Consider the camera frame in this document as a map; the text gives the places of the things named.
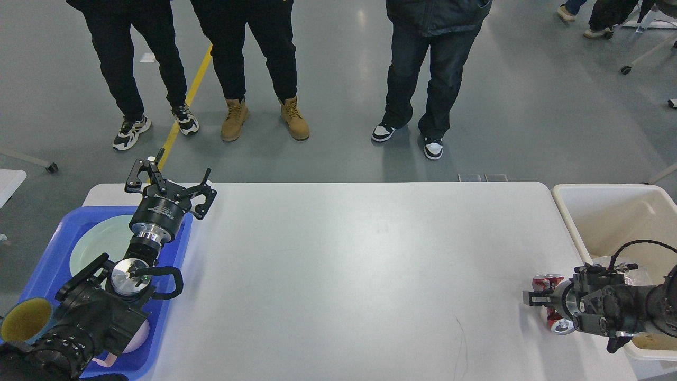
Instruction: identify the seated person at far right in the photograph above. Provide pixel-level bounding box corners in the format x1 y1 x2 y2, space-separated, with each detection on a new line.
557 1 638 39

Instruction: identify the crushed red soda can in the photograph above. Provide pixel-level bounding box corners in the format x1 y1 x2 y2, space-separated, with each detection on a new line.
532 273 575 335

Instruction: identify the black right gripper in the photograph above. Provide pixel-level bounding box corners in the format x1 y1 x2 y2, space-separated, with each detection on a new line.
523 279 579 321

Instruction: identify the pink mug maroon inside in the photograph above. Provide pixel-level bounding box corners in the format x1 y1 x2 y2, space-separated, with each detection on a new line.
92 319 150 367

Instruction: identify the mint green plate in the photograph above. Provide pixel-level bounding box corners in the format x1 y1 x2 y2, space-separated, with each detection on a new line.
69 214 133 276

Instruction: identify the white side table corner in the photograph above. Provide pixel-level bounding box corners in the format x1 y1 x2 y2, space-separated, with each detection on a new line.
0 169 27 208

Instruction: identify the teal mug yellow inside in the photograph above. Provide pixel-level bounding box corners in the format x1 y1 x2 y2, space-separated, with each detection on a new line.
1 297 54 343

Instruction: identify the office chair base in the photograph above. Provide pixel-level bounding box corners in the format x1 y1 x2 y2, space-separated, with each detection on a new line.
620 5 677 75

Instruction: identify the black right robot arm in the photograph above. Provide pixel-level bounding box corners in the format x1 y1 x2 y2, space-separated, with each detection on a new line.
523 252 676 353

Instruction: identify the person in black puffer jacket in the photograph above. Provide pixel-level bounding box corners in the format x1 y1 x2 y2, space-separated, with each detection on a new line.
371 0 493 160

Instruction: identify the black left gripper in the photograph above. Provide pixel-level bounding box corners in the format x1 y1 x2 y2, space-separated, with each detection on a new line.
125 148 217 244

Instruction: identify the brown paper ball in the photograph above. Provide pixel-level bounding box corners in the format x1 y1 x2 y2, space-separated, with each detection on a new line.
633 334 676 351

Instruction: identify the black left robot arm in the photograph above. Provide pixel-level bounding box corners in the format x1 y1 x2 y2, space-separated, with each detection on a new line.
2 149 217 380

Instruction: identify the person in black at left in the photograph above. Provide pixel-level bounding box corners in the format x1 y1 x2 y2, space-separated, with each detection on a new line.
68 1 200 150

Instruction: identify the beige plastic bin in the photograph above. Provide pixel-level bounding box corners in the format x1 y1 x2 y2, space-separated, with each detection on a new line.
552 184 677 363

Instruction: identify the person with tan boots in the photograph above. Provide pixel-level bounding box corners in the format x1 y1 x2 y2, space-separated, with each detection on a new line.
190 0 311 142

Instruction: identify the aluminium foil sheet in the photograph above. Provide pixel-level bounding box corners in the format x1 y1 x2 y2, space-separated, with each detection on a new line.
592 256 655 286

